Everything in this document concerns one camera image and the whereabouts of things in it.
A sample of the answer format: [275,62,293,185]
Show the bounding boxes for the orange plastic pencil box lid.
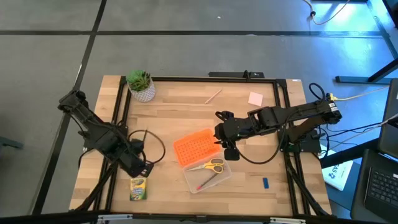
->
[173,128,222,167]

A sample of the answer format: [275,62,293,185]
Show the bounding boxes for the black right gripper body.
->
[214,111,251,144]

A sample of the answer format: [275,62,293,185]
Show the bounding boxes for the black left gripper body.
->
[119,151,155,179]

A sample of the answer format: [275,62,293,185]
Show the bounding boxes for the dark monitor panel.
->
[377,77,398,151]

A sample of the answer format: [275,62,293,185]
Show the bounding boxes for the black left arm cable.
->
[127,129,167,166]

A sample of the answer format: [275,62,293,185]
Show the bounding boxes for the clear plastic pencil box base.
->
[182,152,233,194]

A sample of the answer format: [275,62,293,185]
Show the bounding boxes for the wooden pencil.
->
[204,89,223,105]

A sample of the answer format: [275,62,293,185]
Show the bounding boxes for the grey furniture foot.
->
[0,136,24,151]

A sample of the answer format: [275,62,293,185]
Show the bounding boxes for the white cable by desk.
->
[337,112,398,146]

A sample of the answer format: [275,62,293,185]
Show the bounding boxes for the black laptop keyboard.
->
[350,148,398,223]

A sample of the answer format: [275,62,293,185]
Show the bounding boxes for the green yellow crayon box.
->
[129,177,147,202]

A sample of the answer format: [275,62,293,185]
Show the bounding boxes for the red and black pen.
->
[196,172,220,191]

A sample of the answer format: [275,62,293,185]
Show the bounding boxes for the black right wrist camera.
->
[223,148,241,162]

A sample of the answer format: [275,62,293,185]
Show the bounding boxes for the yellow power cable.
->
[326,84,390,103]

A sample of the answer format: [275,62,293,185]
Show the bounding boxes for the black aluminium table frame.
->
[70,75,333,218]

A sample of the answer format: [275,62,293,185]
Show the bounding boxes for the green plant in patterned pot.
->
[126,69,157,103]

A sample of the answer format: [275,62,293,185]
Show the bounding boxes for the pink sticky note pad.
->
[248,91,264,107]

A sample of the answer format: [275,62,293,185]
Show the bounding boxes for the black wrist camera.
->
[223,148,241,162]
[130,139,146,154]

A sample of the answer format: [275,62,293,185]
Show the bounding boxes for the black bar camera mount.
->
[208,70,266,79]

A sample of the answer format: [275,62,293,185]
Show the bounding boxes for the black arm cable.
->
[233,114,300,166]
[127,129,167,166]

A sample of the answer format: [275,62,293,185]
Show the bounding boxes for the white floor cable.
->
[303,0,351,26]

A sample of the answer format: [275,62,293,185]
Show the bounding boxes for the yellow handled scissors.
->
[186,157,225,174]

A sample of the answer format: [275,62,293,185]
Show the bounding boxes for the black desk leg frame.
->
[335,0,398,85]

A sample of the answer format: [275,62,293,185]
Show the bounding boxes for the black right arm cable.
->
[233,114,300,166]

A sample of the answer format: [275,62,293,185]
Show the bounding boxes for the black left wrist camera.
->
[130,139,146,154]

